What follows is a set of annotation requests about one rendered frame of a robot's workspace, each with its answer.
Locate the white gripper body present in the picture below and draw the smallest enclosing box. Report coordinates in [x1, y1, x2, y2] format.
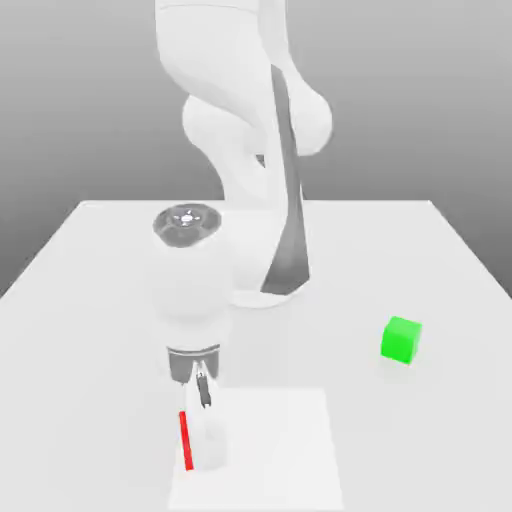
[185, 382, 228, 472]

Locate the small red cube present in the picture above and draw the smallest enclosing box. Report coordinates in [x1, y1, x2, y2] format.
[178, 410, 195, 472]

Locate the small green cube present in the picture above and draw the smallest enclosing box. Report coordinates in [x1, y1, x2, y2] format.
[379, 315, 424, 366]

